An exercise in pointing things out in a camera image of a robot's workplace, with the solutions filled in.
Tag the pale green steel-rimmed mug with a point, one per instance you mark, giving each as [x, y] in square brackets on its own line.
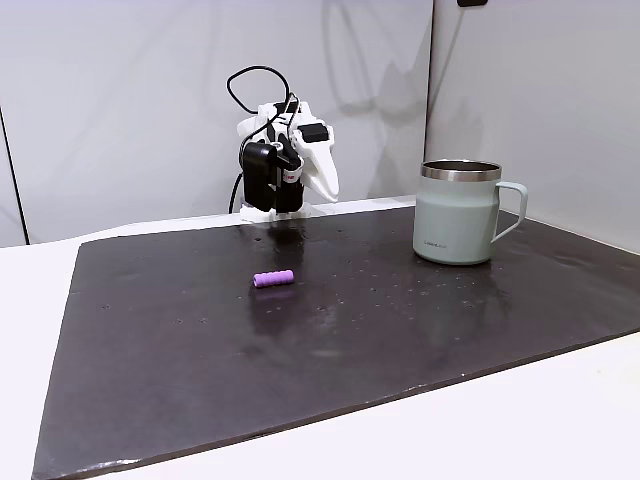
[452, 225]

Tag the purple ribbed pen grip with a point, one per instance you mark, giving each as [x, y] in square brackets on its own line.
[273, 278]

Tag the black table mat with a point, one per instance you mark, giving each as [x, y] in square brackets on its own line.
[300, 340]

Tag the thin black wall strip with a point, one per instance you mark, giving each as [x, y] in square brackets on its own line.
[15, 185]

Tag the black wall-mounted object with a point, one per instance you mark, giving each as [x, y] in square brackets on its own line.
[472, 2]

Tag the black camera box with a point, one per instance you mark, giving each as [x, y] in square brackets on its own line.
[257, 175]

